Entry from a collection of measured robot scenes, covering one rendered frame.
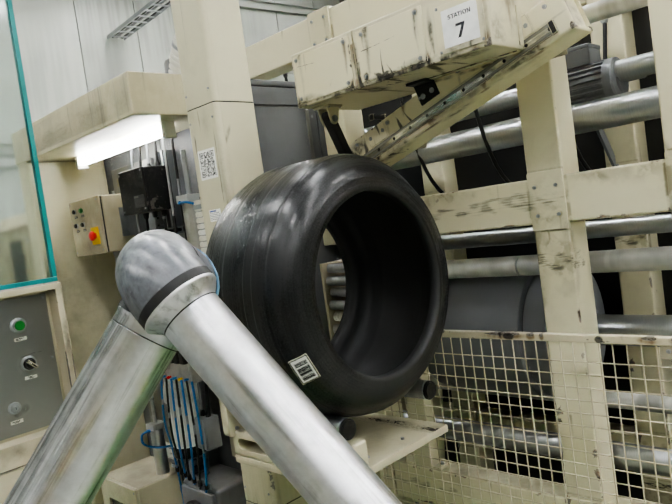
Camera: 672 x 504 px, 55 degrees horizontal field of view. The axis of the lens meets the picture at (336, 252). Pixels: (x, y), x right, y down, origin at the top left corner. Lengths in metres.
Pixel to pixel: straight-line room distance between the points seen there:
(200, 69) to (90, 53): 9.82
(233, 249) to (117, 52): 10.45
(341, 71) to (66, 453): 1.10
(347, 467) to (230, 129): 1.05
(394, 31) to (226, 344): 0.97
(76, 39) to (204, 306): 10.73
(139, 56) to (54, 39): 1.37
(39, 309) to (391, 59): 1.08
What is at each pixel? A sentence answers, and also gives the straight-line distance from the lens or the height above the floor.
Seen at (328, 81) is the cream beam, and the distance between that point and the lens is 1.72.
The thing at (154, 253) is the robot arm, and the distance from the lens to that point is 0.87.
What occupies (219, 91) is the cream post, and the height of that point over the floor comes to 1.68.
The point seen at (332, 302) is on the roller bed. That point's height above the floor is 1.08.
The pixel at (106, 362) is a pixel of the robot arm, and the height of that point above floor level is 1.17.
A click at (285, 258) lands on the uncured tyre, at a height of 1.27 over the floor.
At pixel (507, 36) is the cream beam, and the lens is 1.49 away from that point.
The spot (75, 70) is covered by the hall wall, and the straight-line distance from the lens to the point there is 11.33.
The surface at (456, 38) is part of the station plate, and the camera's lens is 1.48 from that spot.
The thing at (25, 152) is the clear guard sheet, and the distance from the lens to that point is 1.84.
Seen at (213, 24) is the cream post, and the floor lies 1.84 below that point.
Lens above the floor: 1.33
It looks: 3 degrees down
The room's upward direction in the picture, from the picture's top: 8 degrees counter-clockwise
